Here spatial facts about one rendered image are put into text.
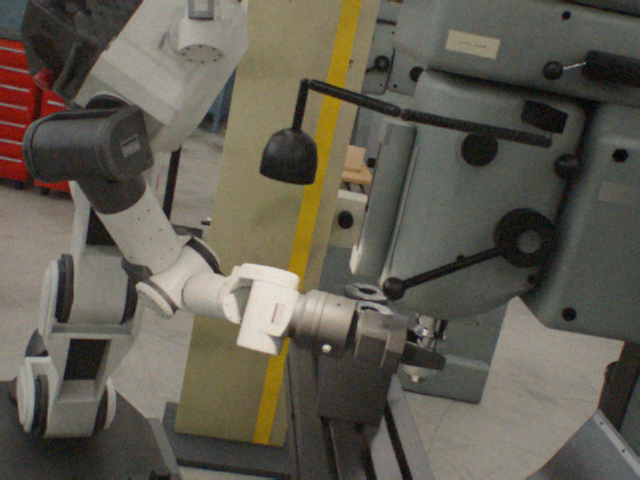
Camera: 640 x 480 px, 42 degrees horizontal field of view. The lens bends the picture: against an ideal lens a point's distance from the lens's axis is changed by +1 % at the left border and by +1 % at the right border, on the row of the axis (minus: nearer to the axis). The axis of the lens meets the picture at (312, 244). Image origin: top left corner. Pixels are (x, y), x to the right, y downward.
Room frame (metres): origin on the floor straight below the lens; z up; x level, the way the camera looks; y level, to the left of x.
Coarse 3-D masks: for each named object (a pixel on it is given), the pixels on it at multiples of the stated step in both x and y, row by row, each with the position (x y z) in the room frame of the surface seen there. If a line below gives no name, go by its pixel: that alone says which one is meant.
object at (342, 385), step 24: (336, 288) 1.54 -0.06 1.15; (360, 288) 1.53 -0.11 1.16; (360, 312) 1.40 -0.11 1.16; (384, 312) 1.43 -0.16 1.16; (336, 360) 1.36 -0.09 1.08; (360, 360) 1.36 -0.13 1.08; (336, 384) 1.36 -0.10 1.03; (360, 384) 1.36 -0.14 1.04; (384, 384) 1.36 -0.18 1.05; (336, 408) 1.36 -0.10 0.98; (360, 408) 1.36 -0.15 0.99
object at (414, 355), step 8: (408, 344) 1.06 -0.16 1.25; (408, 352) 1.06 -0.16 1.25; (416, 352) 1.06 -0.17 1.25; (424, 352) 1.06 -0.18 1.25; (432, 352) 1.06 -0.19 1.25; (400, 360) 1.06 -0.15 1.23; (408, 360) 1.06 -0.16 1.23; (416, 360) 1.06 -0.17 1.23; (424, 360) 1.06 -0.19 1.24; (432, 360) 1.06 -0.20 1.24; (440, 360) 1.06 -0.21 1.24; (432, 368) 1.06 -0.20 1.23; (440, 368) 1.06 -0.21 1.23
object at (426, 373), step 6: (414, 342) 1.08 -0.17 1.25; (420, 342) 1.07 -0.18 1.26; (426, 348) 1.07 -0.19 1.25; (432, 348) 1.07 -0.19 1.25; (438, 348) 1.08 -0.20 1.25; (408, 366) 1.08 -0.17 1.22; (414, 366) 1.07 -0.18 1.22; (408, 372) 1.08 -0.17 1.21; (414, 372) 1.07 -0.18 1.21; (420, 372) 1.07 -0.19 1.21; (426, 372) 1.07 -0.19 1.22; (432, 372) 1.08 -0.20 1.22; (426, 378) 1.07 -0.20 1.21
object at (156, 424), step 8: (152, 424) 2.16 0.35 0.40; (160, 424) 2.17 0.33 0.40; (160, 432) 2.12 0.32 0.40; (160, 440) 2.08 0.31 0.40; (160, 448) 2.04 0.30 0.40; (168, 448) 2.05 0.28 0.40; (168, 456) 2.01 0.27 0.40; (168, 464) 1.97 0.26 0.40; (176, 464) 1.98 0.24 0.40; (176, 472) 1.95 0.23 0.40
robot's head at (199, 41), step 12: (204, 0) 1.22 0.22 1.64; (216, 0) 1.24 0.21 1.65; (216, 12) 1.22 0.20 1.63; (180, 24) 1.21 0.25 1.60; (192, 24) 1.20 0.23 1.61; (204, 24) 1.20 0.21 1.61; (216, 24) 1.21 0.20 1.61; (180, 36) 1.20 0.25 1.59; (192, 36) 1.19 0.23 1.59; (204, 36) 1.19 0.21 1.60; (216, 36) 1.20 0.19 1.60; (180, 48) 1.19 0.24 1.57; (192, 48) 1.19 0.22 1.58; (204, 48) 1.20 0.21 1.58; (216, 48) 1.20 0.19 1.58; (192, 60) 1.23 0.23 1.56; (204, 60) 1.23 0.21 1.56; (216, 60) 1.23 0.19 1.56
